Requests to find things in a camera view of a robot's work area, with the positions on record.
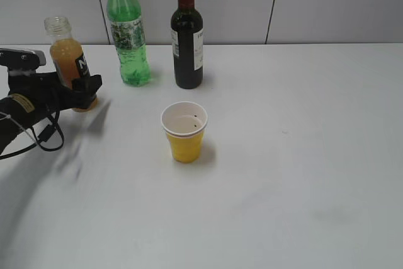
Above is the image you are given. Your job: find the NFC orange juice bottle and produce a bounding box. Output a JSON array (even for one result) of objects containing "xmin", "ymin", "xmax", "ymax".
[{"xmin": 43, "ymin": 16, "xmax": 99, "ymax": 113}]

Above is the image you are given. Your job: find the green plastic soda bottle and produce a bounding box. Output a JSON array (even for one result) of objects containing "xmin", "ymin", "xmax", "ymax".
[{"xmin": 106, "ymin": 0, "xmax": 150, "ymax": 87}]

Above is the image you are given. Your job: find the dark red wine bottle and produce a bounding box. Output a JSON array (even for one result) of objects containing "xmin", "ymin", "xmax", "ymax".
[{"xmin": 171, "ymin": 0, "xmax": 203, "ymax": 89}]

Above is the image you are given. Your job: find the yellow paper cup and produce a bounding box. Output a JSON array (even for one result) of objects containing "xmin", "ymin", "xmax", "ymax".
[{"xmin": 161, "ymin": 101, "xmax": 208, "ymax": 163}]

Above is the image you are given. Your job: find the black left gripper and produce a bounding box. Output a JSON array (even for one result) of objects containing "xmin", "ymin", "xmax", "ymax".
[{"xmin": 8, "ymin": 72, "xmax": 103, "ymax": 121}]

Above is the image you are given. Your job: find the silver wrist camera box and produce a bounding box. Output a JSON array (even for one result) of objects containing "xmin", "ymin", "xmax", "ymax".
[{"xmin": 0, "ymin": 48, "xmax": 47, "ymax": 77}]

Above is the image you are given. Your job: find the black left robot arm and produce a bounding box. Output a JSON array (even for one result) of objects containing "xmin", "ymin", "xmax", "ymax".
[{"xmin": 1, "ymin": 72, "xmax": 102, "ymax": 159}]

